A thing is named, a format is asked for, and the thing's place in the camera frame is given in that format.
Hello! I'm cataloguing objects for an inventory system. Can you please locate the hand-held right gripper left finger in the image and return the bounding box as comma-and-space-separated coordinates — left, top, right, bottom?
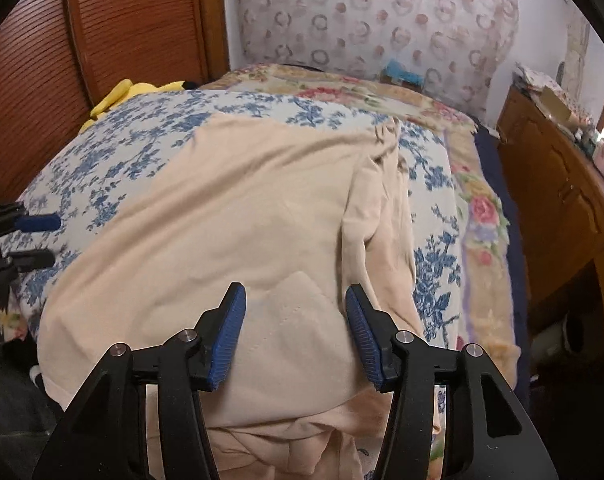
32, 282, 246, 480

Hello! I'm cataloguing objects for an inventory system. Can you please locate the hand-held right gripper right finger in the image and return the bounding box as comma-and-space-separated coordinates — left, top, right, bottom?
345, 284, 562, 480

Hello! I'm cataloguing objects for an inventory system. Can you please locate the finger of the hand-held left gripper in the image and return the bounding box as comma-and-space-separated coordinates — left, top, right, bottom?
0, 203, 62, 235
2, 249, 56, 271

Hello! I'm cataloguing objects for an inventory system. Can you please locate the beige printed t-shirt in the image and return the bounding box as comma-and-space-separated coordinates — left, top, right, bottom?
36, 110, 443, 480

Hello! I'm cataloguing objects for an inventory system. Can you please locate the blue floral white quilt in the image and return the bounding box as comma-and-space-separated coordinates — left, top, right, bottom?
7, 89, 465, 356

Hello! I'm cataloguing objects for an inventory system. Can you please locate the dark cloth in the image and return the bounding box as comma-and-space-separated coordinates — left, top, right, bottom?
0, 345, 60, 480

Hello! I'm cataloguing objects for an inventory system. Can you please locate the yellow plush toy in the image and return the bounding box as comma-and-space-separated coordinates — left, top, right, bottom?
79, 78, 187, 133

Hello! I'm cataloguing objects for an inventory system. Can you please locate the multicolour floral blanket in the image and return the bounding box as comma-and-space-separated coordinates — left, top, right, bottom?
0, 62, 523, 480

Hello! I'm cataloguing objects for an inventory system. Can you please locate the navy bed sheet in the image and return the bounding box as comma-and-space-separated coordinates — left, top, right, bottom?
469, 120, 532, 376

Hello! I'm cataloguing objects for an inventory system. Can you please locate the wooden louvered wardrobe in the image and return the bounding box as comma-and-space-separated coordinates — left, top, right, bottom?
0, 0, 230, 201

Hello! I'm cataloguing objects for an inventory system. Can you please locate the grey waste bin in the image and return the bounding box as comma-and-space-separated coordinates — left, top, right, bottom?
556, 310, 590, 356

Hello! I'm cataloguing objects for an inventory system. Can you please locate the wooden side cabinet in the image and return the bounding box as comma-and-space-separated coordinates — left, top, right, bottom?
496, 87, 604, 341

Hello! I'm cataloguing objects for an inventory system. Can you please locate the turquoise small object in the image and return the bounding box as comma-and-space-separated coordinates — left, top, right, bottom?
382, 60, 425, 88

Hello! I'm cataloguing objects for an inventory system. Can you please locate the cardboard box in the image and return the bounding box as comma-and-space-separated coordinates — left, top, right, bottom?
542, 85, 582, 123

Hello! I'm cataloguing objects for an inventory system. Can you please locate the patterned paper stack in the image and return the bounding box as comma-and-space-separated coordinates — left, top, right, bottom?
512, 62, 592, 126

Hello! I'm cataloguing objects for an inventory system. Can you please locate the pale wall hanging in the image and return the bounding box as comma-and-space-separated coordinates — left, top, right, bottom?
564, 20, 590, 86

